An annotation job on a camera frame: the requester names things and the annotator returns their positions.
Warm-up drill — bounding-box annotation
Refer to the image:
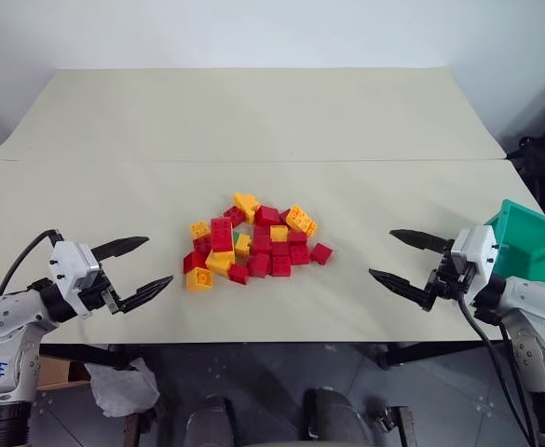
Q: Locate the dark rounded shape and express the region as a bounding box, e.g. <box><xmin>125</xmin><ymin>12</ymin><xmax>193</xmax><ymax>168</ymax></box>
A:
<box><xmin>184</xmin><ymin>394</ymin><xmax>236</xmax><ymax>447</ymax></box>
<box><xmin>301</xmin><ymin>386</ymin><xmax>372</xmax><ymax>447</ymax></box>

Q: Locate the green plastic bin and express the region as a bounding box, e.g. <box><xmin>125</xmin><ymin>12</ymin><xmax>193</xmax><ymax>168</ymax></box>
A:
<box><xmin>483</xmin><ymin>198</ymin><xmax>545</xmax><ymax>297</ymax></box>

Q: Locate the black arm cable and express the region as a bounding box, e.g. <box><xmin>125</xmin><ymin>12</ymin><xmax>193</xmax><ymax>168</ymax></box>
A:
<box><xmin>456</xmin><ymin>278</ymin><xmax>542</xmax><ymax>447</ymax></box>
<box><xmin>0</xmin><ymin>228</ymin><xmax>64</xmax><ymax>299</ymax></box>

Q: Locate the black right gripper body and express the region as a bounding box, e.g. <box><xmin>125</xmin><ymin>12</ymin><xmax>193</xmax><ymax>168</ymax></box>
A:
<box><xmin>424</xmin><ymin>239</ymin><xmax>481</xmax><ymax>302</ymax></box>

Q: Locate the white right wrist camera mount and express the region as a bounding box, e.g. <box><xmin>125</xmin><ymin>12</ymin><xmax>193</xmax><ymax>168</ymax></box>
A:
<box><xmin>450</xmin><ymin>224</ymin><xmax>504</xmax><ymax>281</ymax></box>

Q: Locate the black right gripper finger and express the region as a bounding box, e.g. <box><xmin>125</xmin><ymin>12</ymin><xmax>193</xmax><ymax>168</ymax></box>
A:
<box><xmin>388</xmin><ymin>228</ymin><xmax>456</xmax><ymax>254</ymax></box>
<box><xmin>368</xmin><ymin>267</ymin><xmax>438</xmax><ymax>313</ymax></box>

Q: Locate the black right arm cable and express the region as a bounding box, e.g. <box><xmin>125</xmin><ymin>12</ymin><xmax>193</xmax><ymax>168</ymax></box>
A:
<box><xmin>456</xmin><ymin>278</ymin><xmax>542</xmax><ymax>447</ymax></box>

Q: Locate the red plastic building brick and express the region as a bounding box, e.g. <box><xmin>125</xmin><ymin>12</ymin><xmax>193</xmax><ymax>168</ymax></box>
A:
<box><xmin>210</xmin><ymin>216</ymin><xmax>236</xmax><ymax>254</ymax></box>

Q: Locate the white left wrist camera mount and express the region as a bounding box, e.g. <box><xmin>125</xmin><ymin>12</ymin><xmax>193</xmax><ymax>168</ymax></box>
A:
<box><xmin>48</xmin><ymin>239</ymin><xmax>102</xmax><ymax>293</ymax></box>

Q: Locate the black equipment beside table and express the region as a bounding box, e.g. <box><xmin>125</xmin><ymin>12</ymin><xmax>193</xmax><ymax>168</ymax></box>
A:
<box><xmin>503</xmin><ymin>109</ymin><xmax>545</xmax><ymax>223</ymax></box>

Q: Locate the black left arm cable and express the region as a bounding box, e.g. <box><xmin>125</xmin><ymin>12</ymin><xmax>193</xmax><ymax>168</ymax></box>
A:
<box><xmin>0</xmin><ymin>228</ymin><xmax>64</xmax><ymax>299</ymax></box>

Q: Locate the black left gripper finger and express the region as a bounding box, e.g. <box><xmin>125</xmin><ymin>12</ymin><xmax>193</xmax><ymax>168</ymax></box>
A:
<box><xmin>112</xmin><ymin>275</ymin><xmax>175</xmax><ymax>315</ymax></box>
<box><xmin>89</xmin><ymin>236</ymin><xmax>151</xmax><ymax>262</ymax></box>

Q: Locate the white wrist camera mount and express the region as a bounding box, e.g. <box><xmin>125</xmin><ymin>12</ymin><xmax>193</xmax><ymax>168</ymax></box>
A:
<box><xmin>450</xmin><ymin>224</ymin><xmax>504</xmax><ymax>281</ymax></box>
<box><xmin>48</xmin><ymin>239</ymin><xmax>102</xmax><ymax>293</ymax></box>

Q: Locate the white crumpled cloth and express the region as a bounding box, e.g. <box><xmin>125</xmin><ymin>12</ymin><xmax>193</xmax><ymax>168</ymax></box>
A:
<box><xmin>84</xmin><ymin>357</ymin><xmax>161</xmax><ymax>419</ymax></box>

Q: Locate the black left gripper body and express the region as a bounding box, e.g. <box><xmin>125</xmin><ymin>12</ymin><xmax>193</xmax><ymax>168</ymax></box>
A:
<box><xmin>76</xmin><ymin>264</ymin><xmax>122</xmax><ymax>318</ymax></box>

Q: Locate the black table frame bar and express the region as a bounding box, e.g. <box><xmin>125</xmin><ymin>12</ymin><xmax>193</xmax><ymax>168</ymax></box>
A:
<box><xmin>38</xmin><ymin>343</ymin><xmax>139</xmax><ymax>373</ymax></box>
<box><xmin>376</xmin><ymin>341</ymin><xmax>488</xmax><ymax>373</ymax></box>

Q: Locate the metal bracket under table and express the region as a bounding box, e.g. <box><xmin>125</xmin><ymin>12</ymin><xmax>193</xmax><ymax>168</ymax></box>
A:
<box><xmin>375</xmin><ymin>404</ymin><xmax>416</xmax><ymax>447</ymax></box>

